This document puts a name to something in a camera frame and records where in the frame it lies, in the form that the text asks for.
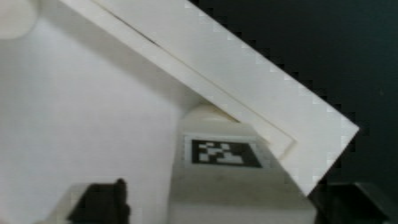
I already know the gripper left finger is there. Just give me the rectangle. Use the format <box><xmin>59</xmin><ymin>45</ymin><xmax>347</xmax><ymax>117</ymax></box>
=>
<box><xmin>68</xmin><ymin>179</ymin><xmax>132</xmax><ymax>224</ymax></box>

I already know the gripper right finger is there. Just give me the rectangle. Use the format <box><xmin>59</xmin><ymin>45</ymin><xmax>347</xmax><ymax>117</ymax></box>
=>
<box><xmin>310</xmin><ymin>182</ymin><xmax>398</xmax><ymax>224</ymax></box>

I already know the white square table top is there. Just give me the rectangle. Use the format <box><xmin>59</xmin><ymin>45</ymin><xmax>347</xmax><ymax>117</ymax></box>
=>
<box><xmin>0</xmin><ymin>0</ymin><xmax>358</xmax><ymax>224</ymax></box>

